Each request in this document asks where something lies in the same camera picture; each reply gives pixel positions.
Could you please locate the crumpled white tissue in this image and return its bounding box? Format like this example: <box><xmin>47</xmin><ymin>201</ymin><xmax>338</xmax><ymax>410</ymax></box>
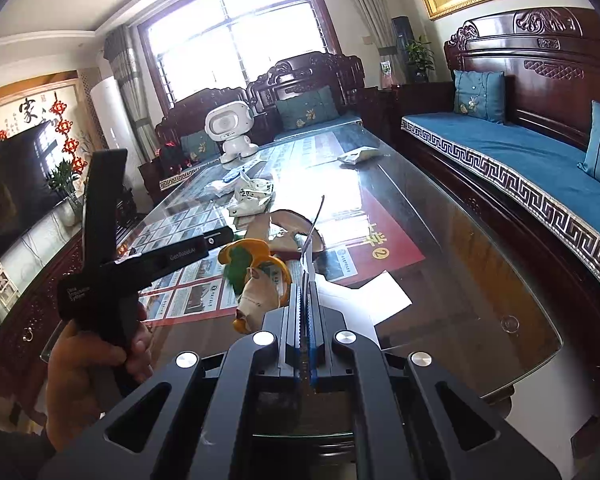
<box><xmin>337</xmin><ymin>146</ymin><xmax>381</xmax><ymax>166</ymax></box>

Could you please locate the blue patterned seat cushion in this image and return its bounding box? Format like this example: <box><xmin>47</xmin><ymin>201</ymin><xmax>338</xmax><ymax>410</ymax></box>
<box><xmin>401</xmin><ymin>111</ymin><xmax>600</xmax><ymax>307</ymax></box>

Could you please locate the glass-topped wooden coffee table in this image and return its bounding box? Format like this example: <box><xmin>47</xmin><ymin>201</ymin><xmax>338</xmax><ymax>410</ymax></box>
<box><xmin>40</xmin><ymin>124</ymin><xmax>565</xmax><ymax>421</ymax></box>

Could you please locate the red printed sheet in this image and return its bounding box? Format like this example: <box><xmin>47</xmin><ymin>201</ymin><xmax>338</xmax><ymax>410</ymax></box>
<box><xmin>280</xmin><ymin>180</ymin><xmax>427</xmax><ymax>287</ymax></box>

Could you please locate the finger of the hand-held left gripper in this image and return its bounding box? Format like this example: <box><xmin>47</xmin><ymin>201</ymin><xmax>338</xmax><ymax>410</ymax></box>
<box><xmin>81</xmin><ymin>148</ymin><xmax>129</xmax><ymax>267</ymax></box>
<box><xmin>114</xmin><ymin>226</ymin><xmax>235</xmax><ymax>292</ymax></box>

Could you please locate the green bamboo plant in vase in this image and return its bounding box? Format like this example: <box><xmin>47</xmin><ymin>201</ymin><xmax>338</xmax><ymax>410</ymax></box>
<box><xmin>405</xmin><ymin>35</ymin><xmax>436</xmax><ymax>84</ymax></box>

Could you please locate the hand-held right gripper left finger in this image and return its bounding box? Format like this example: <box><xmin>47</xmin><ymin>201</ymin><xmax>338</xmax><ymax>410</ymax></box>
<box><xmin>40</xmin><ymin>284</ymin><xmax>311</xmax><ymax>480</ymax></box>

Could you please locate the person's left hand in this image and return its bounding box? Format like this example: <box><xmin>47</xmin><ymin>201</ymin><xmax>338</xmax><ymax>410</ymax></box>
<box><xmin>45</xmin><ymin>321</ymin><xmax>154</xmax><ymax>453</ymax></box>

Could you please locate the white toy robot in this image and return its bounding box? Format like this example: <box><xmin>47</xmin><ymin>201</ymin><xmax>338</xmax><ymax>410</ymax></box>
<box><xmin>204</xmin><ymin>101</ymin><xmax>260</xmax><ymax>165</ymax></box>

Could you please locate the long carved wooden sofa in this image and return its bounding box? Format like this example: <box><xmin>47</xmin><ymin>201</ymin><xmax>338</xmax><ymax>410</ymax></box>
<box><xmin>399</xmin><ymin>6</ymin><xmax>600</xmax><ymax>321</ymax></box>

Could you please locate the white paper sheet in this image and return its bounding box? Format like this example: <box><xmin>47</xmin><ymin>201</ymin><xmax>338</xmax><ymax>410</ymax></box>
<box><xmin>325</xmin><ymin>272</ymin><xmax>414</xmax><ymax>327</ymax></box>

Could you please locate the white tissue pack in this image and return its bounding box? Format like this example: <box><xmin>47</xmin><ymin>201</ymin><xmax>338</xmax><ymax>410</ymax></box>
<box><xmin>202</xmin><ymin>176</ymin><xmax>241</xmax><ymax>199</ymax></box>

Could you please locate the white photo frame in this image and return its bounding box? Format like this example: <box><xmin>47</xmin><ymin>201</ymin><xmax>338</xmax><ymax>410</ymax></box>
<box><xmin>0</xmin><ymin>255</ymin><xmax>22</xmax><ymax>307</ymax></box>

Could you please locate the large window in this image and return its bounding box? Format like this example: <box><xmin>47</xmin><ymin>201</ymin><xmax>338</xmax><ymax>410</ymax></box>
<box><xmin>139</xmin><ymin>0</ymin><xmax>342</xmax><ymax>112</ymax></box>

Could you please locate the beige paper bag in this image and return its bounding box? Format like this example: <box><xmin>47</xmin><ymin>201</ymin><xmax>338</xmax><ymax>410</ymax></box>
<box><xmin>234</xmin><ymin>265</ymin><xmax>292</xmax><ymax>333</ymax></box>

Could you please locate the torn brown cardboard piece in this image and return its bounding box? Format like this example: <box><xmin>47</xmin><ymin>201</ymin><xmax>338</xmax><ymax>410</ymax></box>
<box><xmin>245</xmin><ymin>209</ymin><xmax>327</xmax><ymax>257</ymax></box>

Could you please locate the framed calligraphy scroll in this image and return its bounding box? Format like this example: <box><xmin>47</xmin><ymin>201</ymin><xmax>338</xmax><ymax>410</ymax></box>
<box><xmin>0</xmin><ymin>77</ymin><xmax>82</xmax><ymax>147</ymax></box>

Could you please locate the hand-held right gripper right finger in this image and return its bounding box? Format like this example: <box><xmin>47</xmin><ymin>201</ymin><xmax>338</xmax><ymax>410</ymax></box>
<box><xmin>309</xmin><ymin>284</ymin><xmax>576</xmax><ymax>480</ymax></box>

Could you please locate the carved wooden armchair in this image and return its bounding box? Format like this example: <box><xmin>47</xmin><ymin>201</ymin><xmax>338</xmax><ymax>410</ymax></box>
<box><xmin>245</xmin><ymin>52</ymin><xmax>382</xmax><ymax>147</ymax></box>
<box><xmin>139</xmin><ymin>87</ymin><xmax>255</xmax><ymax>202</ymax></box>

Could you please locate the red knot decoration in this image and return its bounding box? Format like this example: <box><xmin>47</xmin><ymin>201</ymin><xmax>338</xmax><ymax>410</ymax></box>
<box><xmin>49</xmin><ymin>100</ymin><xmax>89</xmax><ymax>177</ymax></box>

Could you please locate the green plant in glass vase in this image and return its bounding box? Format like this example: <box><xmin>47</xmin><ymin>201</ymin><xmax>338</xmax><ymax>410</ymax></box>
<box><xmin>46</xmin><ymin>162</ymin><xmax>84</xmax><ymax>227</ymax></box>

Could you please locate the white standing air conditioner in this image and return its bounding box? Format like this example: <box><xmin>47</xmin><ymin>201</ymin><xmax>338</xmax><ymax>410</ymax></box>
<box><xmin>90</xmin><ymin>76</ymin><xmax>147</xmax><ymax>182</ymax></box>

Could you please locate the black television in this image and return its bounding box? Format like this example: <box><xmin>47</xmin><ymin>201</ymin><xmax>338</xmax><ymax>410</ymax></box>
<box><xmin>0</xmin><ymin>120</ymin><xmax>89</xmax><ymax>262</ymax></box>

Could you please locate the grey striped curtain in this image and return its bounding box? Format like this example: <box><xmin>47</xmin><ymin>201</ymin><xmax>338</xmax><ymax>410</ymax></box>
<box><xmin>330</xmin><ymin>0</ymin><xmax>407</xmax><ymax>87</ymax></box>
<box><xmin>102</xmin><ymin>25</ymin><xmax>162</xmax><ymax>167</ymax></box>

